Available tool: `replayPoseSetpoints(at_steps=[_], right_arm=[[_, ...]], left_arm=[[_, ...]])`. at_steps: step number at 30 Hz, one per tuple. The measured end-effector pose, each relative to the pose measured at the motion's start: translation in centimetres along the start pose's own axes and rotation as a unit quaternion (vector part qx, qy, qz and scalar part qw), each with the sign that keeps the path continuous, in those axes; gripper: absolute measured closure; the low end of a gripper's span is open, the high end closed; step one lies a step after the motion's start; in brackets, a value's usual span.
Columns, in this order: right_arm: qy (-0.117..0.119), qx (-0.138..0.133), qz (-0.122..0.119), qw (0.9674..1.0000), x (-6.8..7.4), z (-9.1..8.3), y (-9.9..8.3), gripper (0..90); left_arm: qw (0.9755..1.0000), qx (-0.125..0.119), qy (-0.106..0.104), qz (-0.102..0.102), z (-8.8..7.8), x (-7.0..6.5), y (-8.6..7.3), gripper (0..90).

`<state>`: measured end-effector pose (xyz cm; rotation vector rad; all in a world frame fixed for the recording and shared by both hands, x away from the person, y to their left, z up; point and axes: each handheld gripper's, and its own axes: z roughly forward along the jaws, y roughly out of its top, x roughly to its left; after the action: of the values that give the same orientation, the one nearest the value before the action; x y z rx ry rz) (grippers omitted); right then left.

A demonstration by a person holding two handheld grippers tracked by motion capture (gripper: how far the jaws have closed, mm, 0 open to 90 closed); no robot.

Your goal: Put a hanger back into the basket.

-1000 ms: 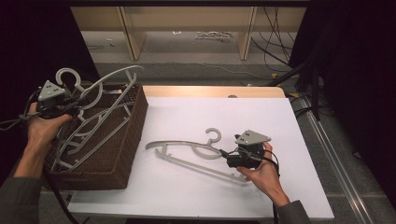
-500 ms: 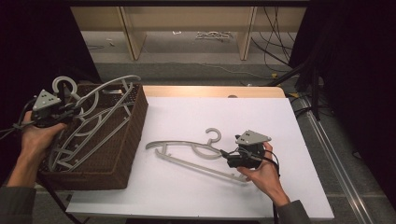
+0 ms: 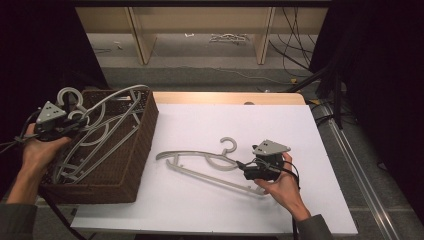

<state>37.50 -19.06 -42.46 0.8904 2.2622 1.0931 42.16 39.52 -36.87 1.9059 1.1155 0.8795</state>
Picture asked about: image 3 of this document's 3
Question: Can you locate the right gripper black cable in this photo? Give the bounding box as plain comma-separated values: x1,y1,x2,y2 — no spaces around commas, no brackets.
281,160,302,240

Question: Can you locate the long metal floor rail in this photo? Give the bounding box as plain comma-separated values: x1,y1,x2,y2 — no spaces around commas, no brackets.
320,102,405,240

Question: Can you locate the grey plastic clothes hanger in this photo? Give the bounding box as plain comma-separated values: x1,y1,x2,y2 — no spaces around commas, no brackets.
54,84,151,185
53,99,143,186
155,136,268,197

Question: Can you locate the brown wicker basket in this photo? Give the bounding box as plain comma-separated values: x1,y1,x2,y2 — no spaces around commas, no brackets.
38,88,160,205

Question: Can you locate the white chain-like floor object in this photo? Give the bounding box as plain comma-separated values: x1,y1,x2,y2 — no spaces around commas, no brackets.
209,32,250,44

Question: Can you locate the person's left hand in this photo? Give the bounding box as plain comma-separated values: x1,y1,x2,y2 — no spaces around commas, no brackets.
21,123,73,173

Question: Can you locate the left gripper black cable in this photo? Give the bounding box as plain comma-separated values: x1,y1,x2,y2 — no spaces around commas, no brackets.
18,109,88,240

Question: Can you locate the white board sheet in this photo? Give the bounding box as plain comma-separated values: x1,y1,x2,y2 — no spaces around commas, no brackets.
70,103,359,238

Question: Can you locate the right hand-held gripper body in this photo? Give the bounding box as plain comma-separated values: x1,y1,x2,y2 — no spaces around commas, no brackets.
242,139,292,182

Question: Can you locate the thin white floor cable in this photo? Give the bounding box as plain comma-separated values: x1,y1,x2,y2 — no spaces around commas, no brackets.
186,65,292,86

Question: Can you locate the left gripper grey cable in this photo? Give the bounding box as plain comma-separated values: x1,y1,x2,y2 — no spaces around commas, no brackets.
0,133,36,150

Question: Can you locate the light wooden shelf unit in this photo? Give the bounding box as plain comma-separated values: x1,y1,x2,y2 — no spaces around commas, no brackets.
75,6,329,66

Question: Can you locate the bundle of black floor cables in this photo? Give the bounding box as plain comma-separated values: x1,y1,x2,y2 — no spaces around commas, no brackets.
268,6,318,78

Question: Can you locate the person's right hand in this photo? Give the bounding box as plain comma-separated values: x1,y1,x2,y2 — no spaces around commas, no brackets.
253,152,312,222

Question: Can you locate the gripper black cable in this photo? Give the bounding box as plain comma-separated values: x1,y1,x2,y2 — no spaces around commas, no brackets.
281,160,302,240
18,109,88,240

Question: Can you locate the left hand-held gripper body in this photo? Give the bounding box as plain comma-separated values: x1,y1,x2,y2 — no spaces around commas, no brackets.
34,100,79,142

